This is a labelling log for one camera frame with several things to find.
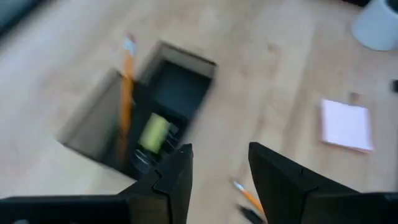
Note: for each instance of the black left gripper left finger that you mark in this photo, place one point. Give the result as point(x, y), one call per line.
point(177, 180)

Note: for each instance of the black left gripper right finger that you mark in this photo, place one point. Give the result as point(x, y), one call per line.
point(280, 186)

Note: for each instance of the orange pencil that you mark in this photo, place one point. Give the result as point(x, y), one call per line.
point(248, 196)
point(127, 87)

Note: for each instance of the black binder clip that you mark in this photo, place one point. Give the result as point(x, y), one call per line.
point(173, 130)
point(143, 158)

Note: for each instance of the black pen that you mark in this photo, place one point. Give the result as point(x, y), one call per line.
point(248, 214)

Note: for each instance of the yellow-green eraser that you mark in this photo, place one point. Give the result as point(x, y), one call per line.
point(154, 133)

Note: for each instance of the black mesh desk organizer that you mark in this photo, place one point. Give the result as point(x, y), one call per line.
point(180, 90)

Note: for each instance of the pink sticky note pad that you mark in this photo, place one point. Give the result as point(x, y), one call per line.
point(345, 124)

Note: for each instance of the white plant pot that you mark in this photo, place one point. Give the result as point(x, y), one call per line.
point(376, 28)

